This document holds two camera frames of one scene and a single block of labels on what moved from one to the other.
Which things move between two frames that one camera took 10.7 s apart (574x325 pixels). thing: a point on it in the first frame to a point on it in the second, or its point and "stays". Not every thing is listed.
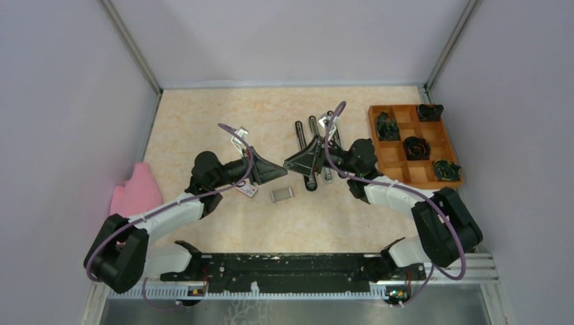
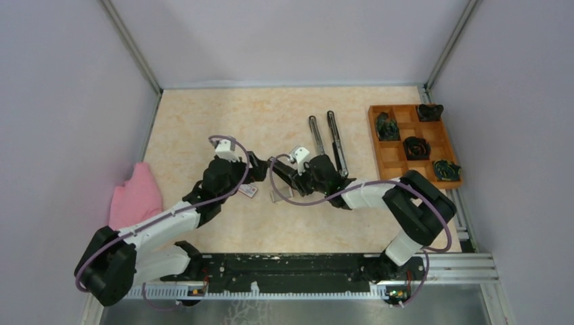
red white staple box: x=248 y=190 stays
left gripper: x=262 y=171 stays
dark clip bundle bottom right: x=446 y=170 stays
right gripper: x=305 y=162 to x=302 y=189
